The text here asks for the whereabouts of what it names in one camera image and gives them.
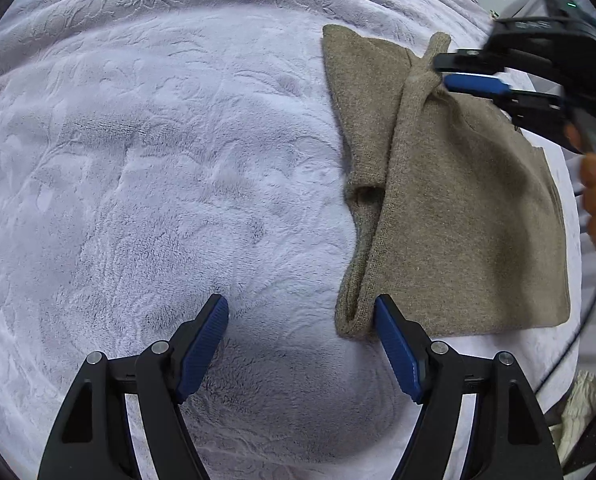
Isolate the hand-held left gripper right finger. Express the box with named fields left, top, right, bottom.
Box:
left=374, top=294, right=564, bottom=480

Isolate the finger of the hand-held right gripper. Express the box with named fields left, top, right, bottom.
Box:
left=442, top=73, right=574, bottom=150
left=432, top=47, right=516, bottom=75

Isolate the lavender embossed blanket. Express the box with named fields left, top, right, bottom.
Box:
left=0, top=0, right=586, bottom=480

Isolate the white crumpled cloth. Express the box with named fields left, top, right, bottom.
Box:
left=548, top=370, right=596, bottom=453

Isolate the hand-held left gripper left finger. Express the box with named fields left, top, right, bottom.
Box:
left=37, top=294, right=230, bottom=480

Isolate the black cable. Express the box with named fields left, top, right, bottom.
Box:
left=535, top=255, right=596, bottom=396

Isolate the olive brown knit sweater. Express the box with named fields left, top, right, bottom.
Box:
left=322, top=24, right=572, bottom=340

